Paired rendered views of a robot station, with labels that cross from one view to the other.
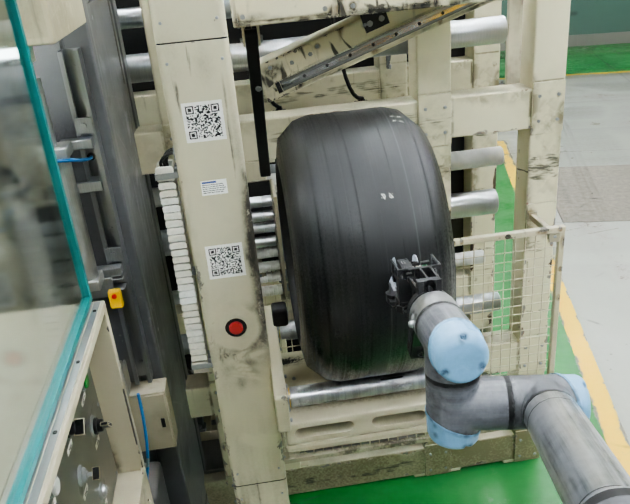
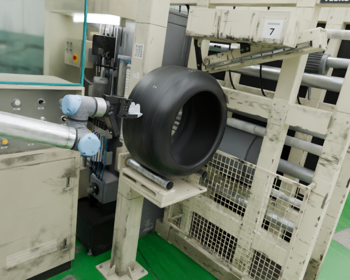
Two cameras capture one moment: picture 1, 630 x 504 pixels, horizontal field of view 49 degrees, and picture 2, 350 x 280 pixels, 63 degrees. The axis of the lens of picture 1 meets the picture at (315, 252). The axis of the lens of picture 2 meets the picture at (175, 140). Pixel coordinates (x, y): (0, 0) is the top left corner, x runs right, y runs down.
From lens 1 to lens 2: 1.29 m
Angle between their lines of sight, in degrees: 45
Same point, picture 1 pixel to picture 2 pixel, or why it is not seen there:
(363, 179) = (154, 79)
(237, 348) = not seen: hidden behind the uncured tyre
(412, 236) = (150, 103)
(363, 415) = (139, 180)
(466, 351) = (66, 101)
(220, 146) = (140, 61)
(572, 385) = (85, 134)
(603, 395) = not seen: outside the picture
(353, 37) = (235, 54)
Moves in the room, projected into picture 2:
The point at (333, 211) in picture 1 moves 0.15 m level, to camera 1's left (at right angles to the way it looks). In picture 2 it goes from (139, 85) to (123, 80)
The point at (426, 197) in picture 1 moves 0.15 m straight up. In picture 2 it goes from (164, 92) to (169, 57)
